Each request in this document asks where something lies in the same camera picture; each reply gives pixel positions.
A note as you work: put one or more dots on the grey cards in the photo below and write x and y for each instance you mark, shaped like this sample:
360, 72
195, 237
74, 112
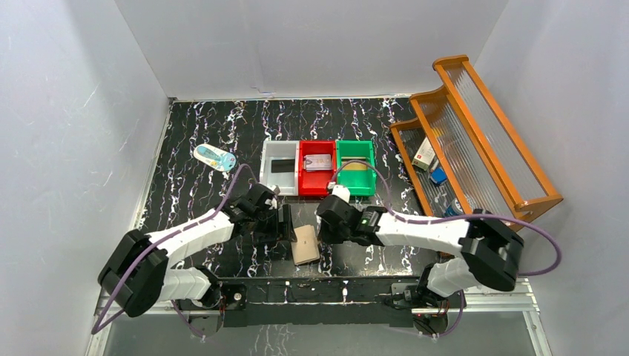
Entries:
317, 162

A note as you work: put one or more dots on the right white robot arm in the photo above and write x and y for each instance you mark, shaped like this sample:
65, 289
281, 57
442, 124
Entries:
485, 251

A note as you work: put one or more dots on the blue small object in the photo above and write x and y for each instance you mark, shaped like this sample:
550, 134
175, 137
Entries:
438, 176

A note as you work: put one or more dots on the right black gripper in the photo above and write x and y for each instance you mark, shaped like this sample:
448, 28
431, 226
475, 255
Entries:
327, 237

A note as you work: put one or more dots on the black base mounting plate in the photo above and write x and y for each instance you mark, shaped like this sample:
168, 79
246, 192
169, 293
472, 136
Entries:
392, 301

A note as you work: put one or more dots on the orange wooden shelf rack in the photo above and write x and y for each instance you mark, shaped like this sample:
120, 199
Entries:
486, 161

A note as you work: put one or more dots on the black card in white bin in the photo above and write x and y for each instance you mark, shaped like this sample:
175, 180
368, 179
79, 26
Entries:
282, 166

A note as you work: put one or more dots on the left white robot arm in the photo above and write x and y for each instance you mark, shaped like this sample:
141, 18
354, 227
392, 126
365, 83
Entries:
141, 271

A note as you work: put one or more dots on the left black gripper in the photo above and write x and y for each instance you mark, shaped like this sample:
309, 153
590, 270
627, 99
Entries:
284, 223

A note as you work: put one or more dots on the white red small box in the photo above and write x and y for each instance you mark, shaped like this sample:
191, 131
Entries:
424, 156

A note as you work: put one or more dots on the oval white blue package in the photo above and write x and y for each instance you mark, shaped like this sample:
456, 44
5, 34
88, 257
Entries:
214, 157

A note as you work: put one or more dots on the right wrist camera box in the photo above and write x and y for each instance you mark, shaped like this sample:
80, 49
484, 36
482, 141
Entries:
340, 191

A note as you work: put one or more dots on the gold card in green bin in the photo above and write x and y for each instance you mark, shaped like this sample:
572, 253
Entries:
354, 163

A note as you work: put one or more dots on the white plastic bin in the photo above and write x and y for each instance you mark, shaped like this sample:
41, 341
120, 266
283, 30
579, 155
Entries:
286, 182

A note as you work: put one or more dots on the red plastic bin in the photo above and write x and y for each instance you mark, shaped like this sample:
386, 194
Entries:
314, 183

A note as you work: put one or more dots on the green plastic bin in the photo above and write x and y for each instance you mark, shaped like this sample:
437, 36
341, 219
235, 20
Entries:
358, 178

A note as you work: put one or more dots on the blue tape roll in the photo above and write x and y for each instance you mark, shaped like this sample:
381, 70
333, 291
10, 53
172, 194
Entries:
454, 209

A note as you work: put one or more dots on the aluminium frame rail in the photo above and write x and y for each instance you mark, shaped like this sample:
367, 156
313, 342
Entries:
492, 323

